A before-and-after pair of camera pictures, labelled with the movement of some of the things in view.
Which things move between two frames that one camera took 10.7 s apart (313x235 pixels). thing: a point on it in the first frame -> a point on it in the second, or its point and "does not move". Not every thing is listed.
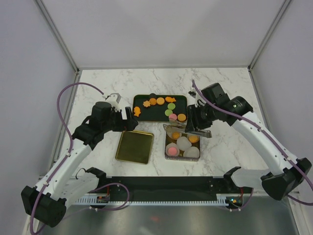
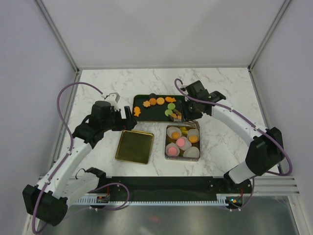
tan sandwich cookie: [160, 101] does not move
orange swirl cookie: [175, 135] does not move
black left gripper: [128, 125] does not move
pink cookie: [172, 116] -> [180, 142]
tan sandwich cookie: [193, 139] does not move
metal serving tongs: [202, 132] -> [180, 120]
